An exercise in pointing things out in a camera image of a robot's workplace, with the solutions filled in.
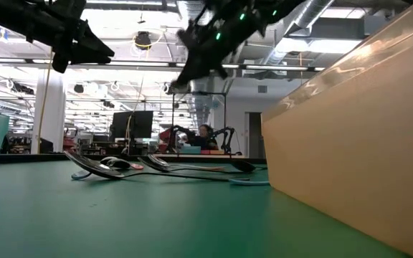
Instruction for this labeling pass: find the black office chair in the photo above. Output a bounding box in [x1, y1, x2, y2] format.
[39, 137, 55, 154]

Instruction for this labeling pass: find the white pillar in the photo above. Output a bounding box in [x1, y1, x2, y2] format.
[30, 70, 67, 155]

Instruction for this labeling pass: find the pile of metal cutlery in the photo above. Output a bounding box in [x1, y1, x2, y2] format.
[62, 150, 251, 183]

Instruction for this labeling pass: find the metal spoon at top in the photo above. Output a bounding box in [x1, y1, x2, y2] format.
[138, 156, 247, 176]

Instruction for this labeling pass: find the grey door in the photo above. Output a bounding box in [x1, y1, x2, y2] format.
[245, 111, 265, 158]

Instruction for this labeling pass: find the yellow hanging cord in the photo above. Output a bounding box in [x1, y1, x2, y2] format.
[37, 49, 54, 155]
[131, 31, 165, 112]

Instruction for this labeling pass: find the red tool cart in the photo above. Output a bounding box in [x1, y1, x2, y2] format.
[62, 127, 79, 153]

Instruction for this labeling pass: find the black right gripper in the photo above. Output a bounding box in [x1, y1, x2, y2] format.
[169, 0, 267, 91]

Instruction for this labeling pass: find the black spoon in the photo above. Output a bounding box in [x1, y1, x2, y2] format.
[233, 160, 267, 174]

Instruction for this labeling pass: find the orange plastic bin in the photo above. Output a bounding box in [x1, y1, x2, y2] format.
[261, 0, 413, 258]

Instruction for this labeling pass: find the person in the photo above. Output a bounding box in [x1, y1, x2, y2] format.
[188, 123, 219, 151]

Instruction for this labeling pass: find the green table mat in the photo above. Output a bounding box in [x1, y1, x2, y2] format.
[0, 159, 413, 258]

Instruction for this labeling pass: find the silver ventilation duct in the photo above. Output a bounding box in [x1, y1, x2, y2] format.
[176, 0, 217, 121]
[262, 0, 336, 75]

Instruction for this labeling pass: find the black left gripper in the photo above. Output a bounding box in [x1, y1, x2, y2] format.
[26, 0, 115, 75]

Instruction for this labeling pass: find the suspended linear light fixture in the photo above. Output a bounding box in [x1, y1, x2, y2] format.
[0, 57, 326, 72]

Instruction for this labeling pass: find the black metal frame rig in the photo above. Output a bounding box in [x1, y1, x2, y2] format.
[171, 91, 228, 156]

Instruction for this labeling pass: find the black computer monitor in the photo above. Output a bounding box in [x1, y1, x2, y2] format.
[110, 110, 155, 140]

